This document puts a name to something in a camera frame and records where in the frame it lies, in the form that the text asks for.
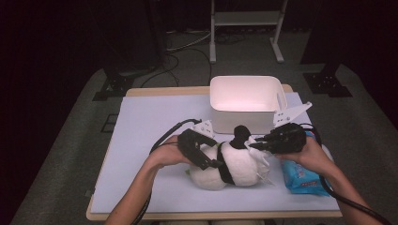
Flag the blue wet wipe pack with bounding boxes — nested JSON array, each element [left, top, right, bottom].
[[280, 130, 331, 198]]

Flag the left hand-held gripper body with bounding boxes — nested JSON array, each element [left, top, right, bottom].
[[176, 120, 219, 172]]

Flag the white metal stand frame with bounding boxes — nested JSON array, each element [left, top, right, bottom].
[[208, 0, 289, 65]]

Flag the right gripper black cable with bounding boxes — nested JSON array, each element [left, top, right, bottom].
[[299, 122, 392, 225]]

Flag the floor cables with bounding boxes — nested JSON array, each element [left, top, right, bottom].
[[139, 28, 248, 89]]

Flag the panda plush toy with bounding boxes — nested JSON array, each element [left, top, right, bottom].
[[187, 125, 270, 191]]

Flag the black floor grille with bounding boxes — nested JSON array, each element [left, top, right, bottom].
[[99, 113, 119, 134]]

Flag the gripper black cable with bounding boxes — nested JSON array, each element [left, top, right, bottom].
[[130, 117, 203, 225], [299, 122, 392, 225]]

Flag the person's right hand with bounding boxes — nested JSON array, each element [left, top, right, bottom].
[[275, 135, 333, 176]]

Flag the black stand base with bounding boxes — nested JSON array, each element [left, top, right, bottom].
[[302, 62, 353, 98], [92, 67, 136, 102]]

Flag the lavender table mat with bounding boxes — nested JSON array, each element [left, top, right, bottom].
[[90, 92, 342, 215]]

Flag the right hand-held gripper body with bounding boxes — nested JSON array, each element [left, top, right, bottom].
[[269, 101, 314, 155]]

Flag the white plastic bin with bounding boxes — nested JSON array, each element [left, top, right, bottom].
[[209, 74, 288, 136]]

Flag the white round object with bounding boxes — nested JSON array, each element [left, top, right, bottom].
[[321, 143, 335, 163]]

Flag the wooden table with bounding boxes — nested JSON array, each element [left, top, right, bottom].
[[85, 83, 343, 222]]

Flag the person's left hand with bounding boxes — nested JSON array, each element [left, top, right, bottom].
[[149, 142, 192, 170]]

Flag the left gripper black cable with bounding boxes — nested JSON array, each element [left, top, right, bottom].
[[130, 117, 203, 225]]

